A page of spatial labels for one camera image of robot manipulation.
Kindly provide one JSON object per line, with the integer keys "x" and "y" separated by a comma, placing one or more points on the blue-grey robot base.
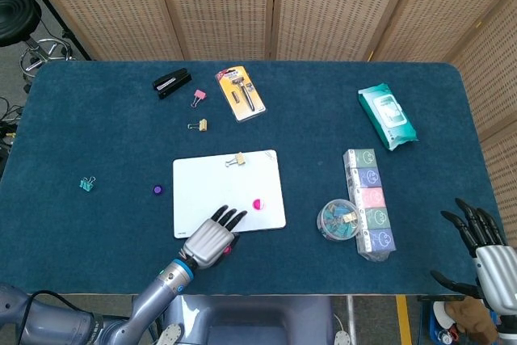
{"x": 250, "y": 316}

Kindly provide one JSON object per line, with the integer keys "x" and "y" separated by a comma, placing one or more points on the pink binder clip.
{"x": 198, "y": 95}

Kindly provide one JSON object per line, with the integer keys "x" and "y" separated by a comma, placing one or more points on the green wet wipes pack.
{"x": 387, "y": 116}

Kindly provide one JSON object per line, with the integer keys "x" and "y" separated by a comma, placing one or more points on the teal binder clip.
{"x": 87, "y": 184}

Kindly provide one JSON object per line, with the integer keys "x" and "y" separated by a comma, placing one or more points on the razor in yellow blister pack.
{"x": 240, "y": 93}

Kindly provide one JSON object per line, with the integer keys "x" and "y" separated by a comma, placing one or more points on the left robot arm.
{"x": 161, "y": 292}

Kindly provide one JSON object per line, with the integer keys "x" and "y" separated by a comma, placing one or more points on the brown lumpy object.
{"x": 472, "y": 316}

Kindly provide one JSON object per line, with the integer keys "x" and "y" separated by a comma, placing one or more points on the clear jar of binder clips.
{"x": 338, "y": 220}

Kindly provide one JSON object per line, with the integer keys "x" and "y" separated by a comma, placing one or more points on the black stool chrome base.
{"x": 14, "y": 13}

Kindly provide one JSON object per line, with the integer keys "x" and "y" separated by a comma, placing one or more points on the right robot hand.
{"x": 497, "y": 272}

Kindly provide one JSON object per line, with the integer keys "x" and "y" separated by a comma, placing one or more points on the white pastel patterned box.
{"x": 369, "y": 203}

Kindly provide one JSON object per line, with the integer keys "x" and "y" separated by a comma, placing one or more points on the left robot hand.
{"x": 208, "y": 242}

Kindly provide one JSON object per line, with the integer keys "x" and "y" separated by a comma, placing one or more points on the black stapler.
{"x": 171, "y": 82}

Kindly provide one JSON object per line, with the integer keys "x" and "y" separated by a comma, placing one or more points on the black slanted pole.
{"x": 52, "y": 9}

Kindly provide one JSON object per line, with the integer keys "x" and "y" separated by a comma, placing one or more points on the gold binder clip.
{"x": 240, "y": 158}
{"x": 202, "y": 124}

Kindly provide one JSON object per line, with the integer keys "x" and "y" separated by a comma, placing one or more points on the white magnetic whiteboard black rim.
{"x": 218, "y": 187}

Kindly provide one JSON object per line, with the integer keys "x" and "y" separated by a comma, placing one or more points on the blue table cloth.
{"x": 303, "y": 139}

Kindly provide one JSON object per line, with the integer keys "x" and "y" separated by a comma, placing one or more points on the pink round magnet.
{"x": 228, "y": 250}
{"x": 258, "y": 204}

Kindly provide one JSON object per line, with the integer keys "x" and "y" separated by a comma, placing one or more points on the purple round magnet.
{"x": 158, "y": 190}

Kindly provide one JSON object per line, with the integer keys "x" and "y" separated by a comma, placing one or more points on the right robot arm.
{"x": 508, "y": 326}

